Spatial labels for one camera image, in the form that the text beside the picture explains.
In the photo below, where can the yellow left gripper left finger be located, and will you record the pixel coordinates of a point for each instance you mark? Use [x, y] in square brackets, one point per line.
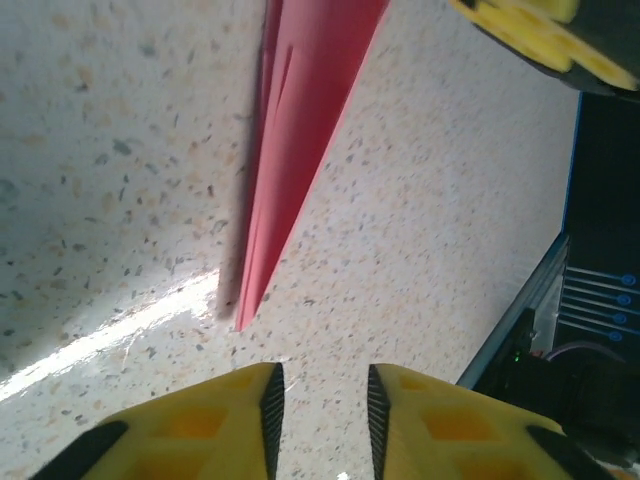
[190, 440]

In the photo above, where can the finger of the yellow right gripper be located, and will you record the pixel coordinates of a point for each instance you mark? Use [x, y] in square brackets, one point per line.
[520, 35]
[555, 9]

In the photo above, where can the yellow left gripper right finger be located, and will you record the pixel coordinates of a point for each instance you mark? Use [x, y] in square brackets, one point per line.
[450, 440]

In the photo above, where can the pink paper sheet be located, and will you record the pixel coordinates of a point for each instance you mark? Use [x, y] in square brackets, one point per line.
[300, 125]

